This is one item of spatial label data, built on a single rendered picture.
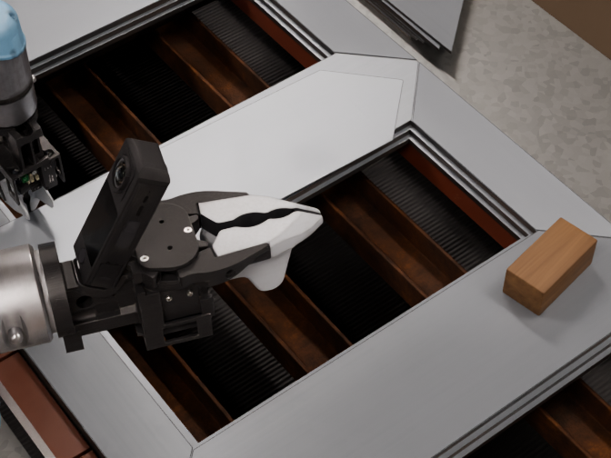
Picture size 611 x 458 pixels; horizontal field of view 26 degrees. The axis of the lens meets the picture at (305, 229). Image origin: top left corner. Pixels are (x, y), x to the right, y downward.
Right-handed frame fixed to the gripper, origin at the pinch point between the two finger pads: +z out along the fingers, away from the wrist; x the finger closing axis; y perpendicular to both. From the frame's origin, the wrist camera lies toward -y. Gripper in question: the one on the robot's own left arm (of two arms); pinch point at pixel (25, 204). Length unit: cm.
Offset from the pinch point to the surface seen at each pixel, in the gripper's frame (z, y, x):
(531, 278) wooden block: -5, 54, 44
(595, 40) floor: 85, -35, 166
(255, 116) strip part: 0.7, 4.9, 35.4
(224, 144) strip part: 0.7, 6.6, 28.6
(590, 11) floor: 85, -43, 172
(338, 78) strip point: 1, 6, 50
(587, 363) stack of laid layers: 2, 64, 44
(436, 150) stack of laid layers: 2, 25, 53
